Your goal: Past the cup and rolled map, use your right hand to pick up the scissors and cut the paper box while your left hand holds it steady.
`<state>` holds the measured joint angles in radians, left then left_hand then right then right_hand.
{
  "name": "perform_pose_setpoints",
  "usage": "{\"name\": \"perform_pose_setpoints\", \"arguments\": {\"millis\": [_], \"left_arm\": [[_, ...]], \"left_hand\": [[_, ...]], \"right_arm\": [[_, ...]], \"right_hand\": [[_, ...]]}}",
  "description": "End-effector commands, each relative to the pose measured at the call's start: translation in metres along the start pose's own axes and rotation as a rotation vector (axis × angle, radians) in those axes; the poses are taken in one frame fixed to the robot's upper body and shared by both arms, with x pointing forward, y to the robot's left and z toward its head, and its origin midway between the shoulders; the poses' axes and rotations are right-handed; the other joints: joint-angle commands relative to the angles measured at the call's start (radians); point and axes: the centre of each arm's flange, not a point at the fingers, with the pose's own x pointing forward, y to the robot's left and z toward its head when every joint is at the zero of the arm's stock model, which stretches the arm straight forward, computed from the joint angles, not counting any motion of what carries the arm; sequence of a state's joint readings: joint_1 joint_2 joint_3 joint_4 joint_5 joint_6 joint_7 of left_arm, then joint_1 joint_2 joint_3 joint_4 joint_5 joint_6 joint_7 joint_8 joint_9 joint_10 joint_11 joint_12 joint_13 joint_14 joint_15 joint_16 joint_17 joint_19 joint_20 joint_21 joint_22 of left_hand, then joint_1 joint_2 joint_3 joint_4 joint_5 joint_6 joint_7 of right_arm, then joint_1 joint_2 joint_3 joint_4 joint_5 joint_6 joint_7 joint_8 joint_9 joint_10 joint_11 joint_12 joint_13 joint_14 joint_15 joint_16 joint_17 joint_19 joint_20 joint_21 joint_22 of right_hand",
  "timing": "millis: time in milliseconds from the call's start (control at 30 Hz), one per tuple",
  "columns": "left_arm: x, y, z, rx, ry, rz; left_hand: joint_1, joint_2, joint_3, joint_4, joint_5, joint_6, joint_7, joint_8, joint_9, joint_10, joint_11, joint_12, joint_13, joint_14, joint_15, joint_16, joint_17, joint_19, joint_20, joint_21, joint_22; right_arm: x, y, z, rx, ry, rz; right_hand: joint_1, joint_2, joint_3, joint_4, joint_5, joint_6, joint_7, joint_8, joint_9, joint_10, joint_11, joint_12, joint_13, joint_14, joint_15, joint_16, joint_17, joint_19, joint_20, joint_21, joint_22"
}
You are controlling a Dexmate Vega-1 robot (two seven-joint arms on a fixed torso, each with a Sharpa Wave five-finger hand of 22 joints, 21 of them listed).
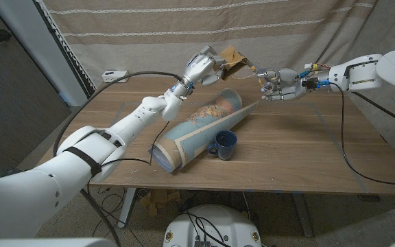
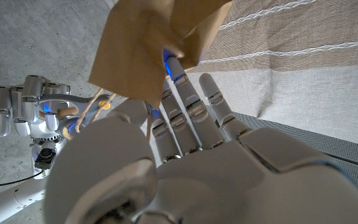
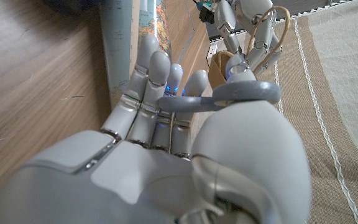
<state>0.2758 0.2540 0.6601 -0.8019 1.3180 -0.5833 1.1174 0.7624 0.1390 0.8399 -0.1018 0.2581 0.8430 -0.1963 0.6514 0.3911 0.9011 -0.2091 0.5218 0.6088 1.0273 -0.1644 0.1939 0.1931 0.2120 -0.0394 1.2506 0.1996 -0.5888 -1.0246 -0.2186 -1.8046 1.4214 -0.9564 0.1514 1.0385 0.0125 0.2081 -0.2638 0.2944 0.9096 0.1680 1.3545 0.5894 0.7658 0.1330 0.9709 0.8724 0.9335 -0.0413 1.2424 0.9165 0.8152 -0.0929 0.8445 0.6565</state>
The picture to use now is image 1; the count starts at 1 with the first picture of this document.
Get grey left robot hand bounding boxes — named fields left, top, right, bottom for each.
left=182, top=45, right=228, bottom=89

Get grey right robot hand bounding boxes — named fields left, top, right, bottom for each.
left=260, top=67, right=308, bottom=102

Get grey orange scissors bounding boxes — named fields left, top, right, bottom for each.
left=243, top=58, right=280, bottom=93

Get brown paper bag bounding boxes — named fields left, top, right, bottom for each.
left=217, top=45, right=257, bottom=82

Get rolled world map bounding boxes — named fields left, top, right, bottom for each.
left=149, top=88, right=259, bottom=174

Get dark blue mug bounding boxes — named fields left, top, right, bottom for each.
left=206, top=130, right=239, bottom=161

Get white power strip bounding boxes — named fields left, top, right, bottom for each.
left=101, top=70, right=131, bottom=84

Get beige striped curtain backdrop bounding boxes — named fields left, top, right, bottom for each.
left=41, top=0, right=379, bottom=89

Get white table leg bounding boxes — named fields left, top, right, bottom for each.
left=291, top=192, right=314, bottom=238
left=117, top=187, right=137, bottom=230

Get black triangle-patterned trim strip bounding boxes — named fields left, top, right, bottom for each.
left=34, top=0, right=97, bottom=99

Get cardboard scraps pile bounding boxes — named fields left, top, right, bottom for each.
left=139, top=189, right=182, bottom=217

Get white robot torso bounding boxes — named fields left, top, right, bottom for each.
left=163, top=204, right=262, bottom=247

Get dark textured door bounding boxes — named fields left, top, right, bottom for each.
left=0, top=0, right=71, bottom=171

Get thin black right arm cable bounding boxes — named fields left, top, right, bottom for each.
left=329, top=82, right=395, bottom=188

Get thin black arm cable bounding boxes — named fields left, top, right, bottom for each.
left=87, top=120, right=171, bottom=247
left=329, top=82, right=395, bottom=188

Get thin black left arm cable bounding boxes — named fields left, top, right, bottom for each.
left=87, top=120, right=171, bottom=247

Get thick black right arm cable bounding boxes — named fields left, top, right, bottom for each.
left=351, top=91, right=395, bottom=132

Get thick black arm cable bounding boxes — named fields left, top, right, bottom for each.
left=52, top=71, right=184, bottom=247
left=351, top=91, right=395, bottom=132

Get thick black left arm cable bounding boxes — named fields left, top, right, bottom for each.
left=52, top=71, right=184, bottom=247

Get black torso cable loop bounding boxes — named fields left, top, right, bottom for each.
left=184, top=212, right=226, bottom=245

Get white door frame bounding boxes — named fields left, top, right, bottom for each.
left=0, top=0, right=88, bottom=107

